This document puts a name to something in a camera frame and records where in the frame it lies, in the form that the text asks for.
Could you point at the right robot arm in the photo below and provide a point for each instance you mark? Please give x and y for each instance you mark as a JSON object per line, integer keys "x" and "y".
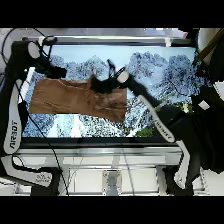
{"x": 160, "y": 125}

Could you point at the black garment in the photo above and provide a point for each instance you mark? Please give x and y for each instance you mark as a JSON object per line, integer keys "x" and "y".
{"x": 210, "y": 133}

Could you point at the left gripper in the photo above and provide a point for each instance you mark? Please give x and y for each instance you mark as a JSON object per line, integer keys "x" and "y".
{"x": 53, "y": 71}

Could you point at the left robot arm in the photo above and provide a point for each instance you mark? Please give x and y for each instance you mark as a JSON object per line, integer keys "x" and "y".
{"x": 13, "y": 116}

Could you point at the brown clothes hanger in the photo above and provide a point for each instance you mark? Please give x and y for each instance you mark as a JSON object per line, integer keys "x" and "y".
{"x": 208, "y": 50}

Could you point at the brown trousers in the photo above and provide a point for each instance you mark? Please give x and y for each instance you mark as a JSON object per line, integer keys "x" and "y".
{"x": 73, "y": 98}

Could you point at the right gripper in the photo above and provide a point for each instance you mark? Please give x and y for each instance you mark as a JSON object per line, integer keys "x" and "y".
{"x": 101, "y": 85}

